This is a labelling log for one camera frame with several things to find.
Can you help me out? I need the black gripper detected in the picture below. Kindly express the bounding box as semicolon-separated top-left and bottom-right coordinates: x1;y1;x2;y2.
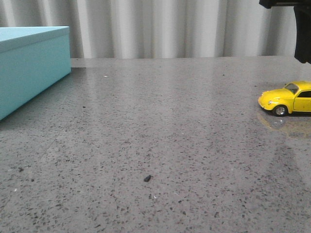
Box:
259;0;311;63

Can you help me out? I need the yellow toy beetle car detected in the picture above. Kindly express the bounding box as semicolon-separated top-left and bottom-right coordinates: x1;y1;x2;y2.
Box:
258;81;311;117

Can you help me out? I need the light blue box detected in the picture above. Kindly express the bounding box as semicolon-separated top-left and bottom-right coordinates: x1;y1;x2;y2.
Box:
0;26;71;118

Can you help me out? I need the white pleated curtain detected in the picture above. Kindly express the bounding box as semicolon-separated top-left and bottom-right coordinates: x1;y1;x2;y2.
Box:
0;0;296;59

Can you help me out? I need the small black debris piece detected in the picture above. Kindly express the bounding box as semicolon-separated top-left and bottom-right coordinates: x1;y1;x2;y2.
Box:
143;175;152;182

